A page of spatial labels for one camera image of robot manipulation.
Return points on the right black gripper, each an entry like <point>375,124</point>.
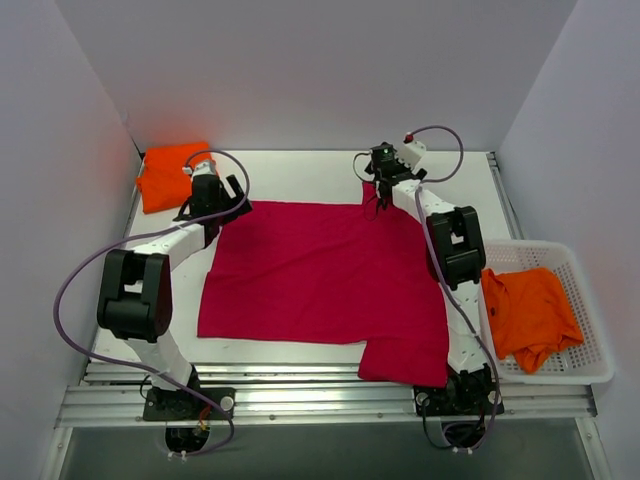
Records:
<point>383,187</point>

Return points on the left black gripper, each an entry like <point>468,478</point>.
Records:
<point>230,198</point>

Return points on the crimson red t-shirt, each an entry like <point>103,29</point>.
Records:
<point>325,274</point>

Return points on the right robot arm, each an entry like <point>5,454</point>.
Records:
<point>433,252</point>

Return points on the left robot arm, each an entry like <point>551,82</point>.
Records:
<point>136,298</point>

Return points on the folded orange t-shirt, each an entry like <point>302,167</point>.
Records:
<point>163,185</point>

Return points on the crumpled orange t-shirt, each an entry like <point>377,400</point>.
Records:
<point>530,316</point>

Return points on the white plastic basket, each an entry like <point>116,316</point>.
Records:
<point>587,364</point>

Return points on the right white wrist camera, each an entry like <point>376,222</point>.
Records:
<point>411,151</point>

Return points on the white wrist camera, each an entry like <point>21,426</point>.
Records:
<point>207,167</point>
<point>411,151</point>

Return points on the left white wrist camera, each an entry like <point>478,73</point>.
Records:
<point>207,167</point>

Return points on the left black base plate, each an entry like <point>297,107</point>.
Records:
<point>170,406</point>

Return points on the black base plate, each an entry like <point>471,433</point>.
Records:
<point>170,406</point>
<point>453,401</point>

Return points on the aluminium rail frame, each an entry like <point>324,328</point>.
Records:
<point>304,383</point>

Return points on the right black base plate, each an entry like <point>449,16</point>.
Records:
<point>453,401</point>

